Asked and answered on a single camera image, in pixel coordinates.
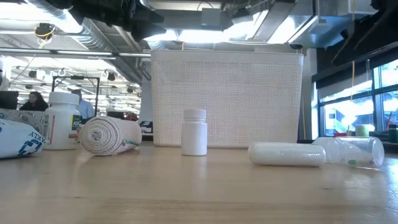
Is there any dark green cup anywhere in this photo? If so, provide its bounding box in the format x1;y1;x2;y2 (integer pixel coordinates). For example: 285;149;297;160
388;124;398;144

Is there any white labelled pill bottle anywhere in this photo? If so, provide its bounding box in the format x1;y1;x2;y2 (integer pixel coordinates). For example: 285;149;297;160
43;91;81;151

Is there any black ceiling camera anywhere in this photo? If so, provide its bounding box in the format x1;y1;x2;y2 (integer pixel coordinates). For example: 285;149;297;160
34;22;57;40

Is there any light green cup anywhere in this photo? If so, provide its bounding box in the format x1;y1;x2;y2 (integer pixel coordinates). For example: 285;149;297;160
355;124;370;138

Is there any small plain white bottle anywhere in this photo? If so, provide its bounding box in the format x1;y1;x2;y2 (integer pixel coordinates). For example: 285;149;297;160
181;108;208;157

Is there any grey ceiling box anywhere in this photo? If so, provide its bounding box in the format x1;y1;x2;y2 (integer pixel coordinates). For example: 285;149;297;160
200;7;223;27

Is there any black metal frame stand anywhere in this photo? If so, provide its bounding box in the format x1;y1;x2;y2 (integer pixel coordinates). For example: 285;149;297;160
51;75;101;118

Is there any silver ceiling pipe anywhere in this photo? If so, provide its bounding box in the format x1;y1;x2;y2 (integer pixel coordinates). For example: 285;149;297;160
0;47;152;60

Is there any grey patterned fabric roll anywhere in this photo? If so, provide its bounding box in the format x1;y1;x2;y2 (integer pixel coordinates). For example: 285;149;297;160
0;108;47;135

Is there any beige elastic bandage roll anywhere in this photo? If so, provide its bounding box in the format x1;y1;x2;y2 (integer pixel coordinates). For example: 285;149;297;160
77;116;143;156

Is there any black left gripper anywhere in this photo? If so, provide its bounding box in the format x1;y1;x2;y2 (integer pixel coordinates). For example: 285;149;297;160
91;0;167;42

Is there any black computer monitor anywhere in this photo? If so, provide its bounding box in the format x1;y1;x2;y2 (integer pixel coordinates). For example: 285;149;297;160
0;90;19;110

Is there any clear plastic vial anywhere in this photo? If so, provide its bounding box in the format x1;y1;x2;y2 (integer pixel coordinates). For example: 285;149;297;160
312;136;386;170

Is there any silver ceiling duct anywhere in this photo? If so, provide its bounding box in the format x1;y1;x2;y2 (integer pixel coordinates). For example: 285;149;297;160
27;0;150;82

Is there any flat pack with blue print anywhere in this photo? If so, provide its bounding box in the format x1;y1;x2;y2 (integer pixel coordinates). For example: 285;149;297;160
0;119;48;159

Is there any person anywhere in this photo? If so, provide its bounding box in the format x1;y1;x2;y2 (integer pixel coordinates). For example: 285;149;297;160
70;89;95;119
19;91;50;112

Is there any white plastic basket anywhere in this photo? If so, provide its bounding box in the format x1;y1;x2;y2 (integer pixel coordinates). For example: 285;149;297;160
150;49;305;149

